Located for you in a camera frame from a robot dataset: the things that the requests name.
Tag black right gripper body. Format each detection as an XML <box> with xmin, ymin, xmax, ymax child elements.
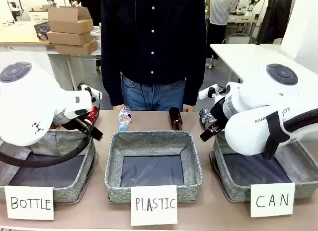
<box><xmin>210</xmin><ymin>95</ymin><xmax>231</xmax><ymax>129</ymax></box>

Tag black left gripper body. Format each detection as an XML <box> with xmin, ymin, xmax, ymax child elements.
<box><xmin>53</xmin><ymin>117</ymin><xmax>83</xmax><ymax>131</ymax></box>

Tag crushed black can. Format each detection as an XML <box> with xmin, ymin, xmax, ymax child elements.
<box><xmin>199</xmin><ymin>108</ymin><xmax>216</xmax><ymax>130</ymax></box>

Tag crushed red can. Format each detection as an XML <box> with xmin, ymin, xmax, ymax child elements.
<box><xmin>87</xmin><ymin>105</ymin><xmax>100</xmax><ymax>124</ymax></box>

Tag clear plastic water bottle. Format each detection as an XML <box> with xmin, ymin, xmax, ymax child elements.
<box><xmin>118</xmin><ymin>105</ymin><xmax>132</xmax><ymax>132</ymax></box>

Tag brown glass bottle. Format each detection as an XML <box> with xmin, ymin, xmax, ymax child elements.
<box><xmin>168</xmin><ymin>106</ymin><xmax>183</xmax><ymax>131</ymax></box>

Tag grey fabric basket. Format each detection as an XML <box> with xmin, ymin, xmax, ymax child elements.
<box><xmin>209</xmin><ymin>130</ymin><xmax>318</xmax><ymax>202</ymax></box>
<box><xmin>0</xmin><ymin>128</ymin><xmax>99</xmax><ymax>204</ymax></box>
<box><xmin>104</xmin><ymin>130</ymin><xmax>203</xmax><ymax>204</ymax></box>

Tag paper label CAN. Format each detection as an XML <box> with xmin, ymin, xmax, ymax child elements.
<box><xmin>250</xmin><ymin>182</ymin><xmax>296</xmax><ymax>218</ymax></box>

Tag black mesh basket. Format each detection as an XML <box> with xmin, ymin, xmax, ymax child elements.
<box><xmin>33</xmin><ymin>21</ymin><xmax>50</xmax><ymax>40</ymax></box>

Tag white desk with legs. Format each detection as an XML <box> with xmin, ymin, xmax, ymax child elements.
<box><xmin>47</xmin><ymin>46</ymin><xmax>102</xmax><ymax>91</ymax></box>

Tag grey chair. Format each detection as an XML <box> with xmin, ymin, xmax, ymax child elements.
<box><xmin>222</xmin><ymin>33</ymin><xmax>258</xmax><ymax>45</ymax></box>

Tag flat closed cardboard box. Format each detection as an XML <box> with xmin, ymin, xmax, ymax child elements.
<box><xmin>46</xmin><ymin>31</ymin><xmax>92</xmax><ymax>46</ymax></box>
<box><xmin>54</xmin><ymin>39</ymin><xmax>98</xmax><ymax>56</ymax></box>

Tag paper label BOTTLE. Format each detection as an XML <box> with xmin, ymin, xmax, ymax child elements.
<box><xmin>4</xmin><ymin>185</ymin><xmax>55</xmax><ymax>221</ymax></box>

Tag paper label PLASTIC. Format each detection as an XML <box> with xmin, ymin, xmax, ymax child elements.
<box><xmin>130</xmin><ymin>185</ymin><xmax>178</xmax><ymax>227</ymax></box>

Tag background wooden table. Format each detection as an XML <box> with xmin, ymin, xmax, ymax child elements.
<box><xmin>227</xmin><ymin>14</ymin><xmax>264</xmax><ymax>38</ymax></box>

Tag person in dark shirt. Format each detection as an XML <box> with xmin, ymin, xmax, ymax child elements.
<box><xmin>100</xmin><ymin>0</ymin><xmax>207</xmax><ymax>112</ymax></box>

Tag background person white shirt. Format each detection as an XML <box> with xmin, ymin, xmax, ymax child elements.
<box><xmin>204</xmin><ymin>0</ymin><xmax>239</xmax><ymax>69</ymax></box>

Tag open cardboard box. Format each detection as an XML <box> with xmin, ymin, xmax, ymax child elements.
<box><xmin>47</xmin><ymin>6</ymin><xmax>94</xmax><ymax>35</ymax></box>

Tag hanging dark coat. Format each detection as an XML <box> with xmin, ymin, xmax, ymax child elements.
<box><xmin>255</xmin><ymin>0</ymin><xmax>293</xmax><ymax>45</ymax></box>

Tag white plastic crate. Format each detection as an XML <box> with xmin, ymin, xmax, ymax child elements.
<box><xmin>28</xmin><ymin>11</ymin><xmax>49</xmax><ymax>24</ymax></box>

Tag background person dark clothes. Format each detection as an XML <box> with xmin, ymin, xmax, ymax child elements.
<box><xmin>78</xmin><ymin>0</ymin><xmax>102</xmax><ymax>27</ymax></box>

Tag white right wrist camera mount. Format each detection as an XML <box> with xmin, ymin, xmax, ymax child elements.
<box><xmin>198</xmin><ymin>84</ymin><xmax>227</xmax><ymax>100</ymax></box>

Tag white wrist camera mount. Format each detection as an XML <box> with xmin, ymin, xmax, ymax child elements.
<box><xmin>198</xmin><ymin>84</ymin><xmax>227</xmax><ymax>100</ymax></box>
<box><xmin>77</xmin><ymin>83</ymin><xmax>102</xmax><ymax>104</ymax></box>

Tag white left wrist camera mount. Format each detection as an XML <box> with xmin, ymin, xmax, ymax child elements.
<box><xmin>77</xmin><ymin>83</ymin><xmax>102</xmax><ymax>104</ymax></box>

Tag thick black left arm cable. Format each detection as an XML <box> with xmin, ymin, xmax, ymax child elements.
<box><xmin>0</xmin><ymin>128</ymin><xmax>95</xmax><ymax>168</ymax></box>

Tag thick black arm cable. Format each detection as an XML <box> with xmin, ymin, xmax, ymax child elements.
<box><xmin>0</xmin><ymin>128</ymin><xmax>95</xmax><ymax>168</ymax></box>
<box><xmin>283</xmin><ymin>111</ymin><xmax>318</xmax><ymax>134</ymax></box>

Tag black strap on arm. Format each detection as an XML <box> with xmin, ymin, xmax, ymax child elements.
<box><xmin>263</xmin><ymin>111</ymin><xmax>286</xmax><ymax>160</ymax></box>

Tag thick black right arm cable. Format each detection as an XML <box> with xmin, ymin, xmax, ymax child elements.
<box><xmin>283</xmin><ymin>111</ymin><xmax>318</xmax><ymax>134</ymax></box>

